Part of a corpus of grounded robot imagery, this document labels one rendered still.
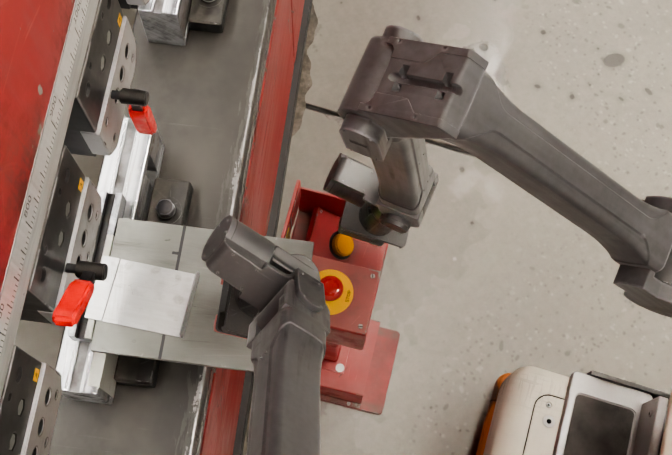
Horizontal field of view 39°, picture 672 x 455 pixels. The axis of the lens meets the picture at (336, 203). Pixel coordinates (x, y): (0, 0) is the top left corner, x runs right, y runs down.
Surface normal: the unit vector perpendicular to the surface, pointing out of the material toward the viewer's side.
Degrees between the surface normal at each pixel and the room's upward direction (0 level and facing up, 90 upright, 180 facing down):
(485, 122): 39
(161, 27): 90
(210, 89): 0
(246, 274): 45
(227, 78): 0
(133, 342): 0
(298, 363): 54
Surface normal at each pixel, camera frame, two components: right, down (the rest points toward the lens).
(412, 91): -0.49, -0.37
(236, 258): 0.00, 0.42
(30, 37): 0.99, 0.12
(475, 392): 0.02, -0.35
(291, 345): 0.58, -0.67
